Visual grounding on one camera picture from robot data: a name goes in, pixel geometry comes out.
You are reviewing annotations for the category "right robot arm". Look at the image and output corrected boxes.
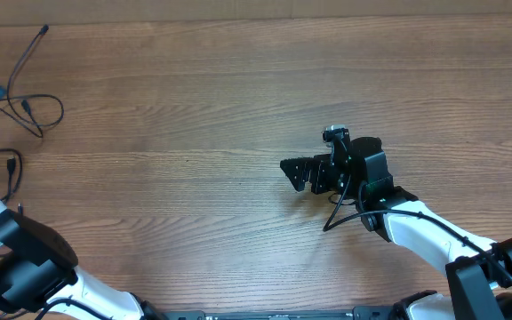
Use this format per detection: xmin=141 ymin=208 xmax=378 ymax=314
xmin=280 ymin=129 xmax=512 ymax=319

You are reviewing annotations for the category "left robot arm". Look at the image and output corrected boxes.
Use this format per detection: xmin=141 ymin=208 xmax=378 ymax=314
xmin=0 ymin=149 xmax=165 ymax=320

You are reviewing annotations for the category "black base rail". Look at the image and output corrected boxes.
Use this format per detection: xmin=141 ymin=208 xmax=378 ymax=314
xmin=140 ymin=291 xmax=461 ymax=320

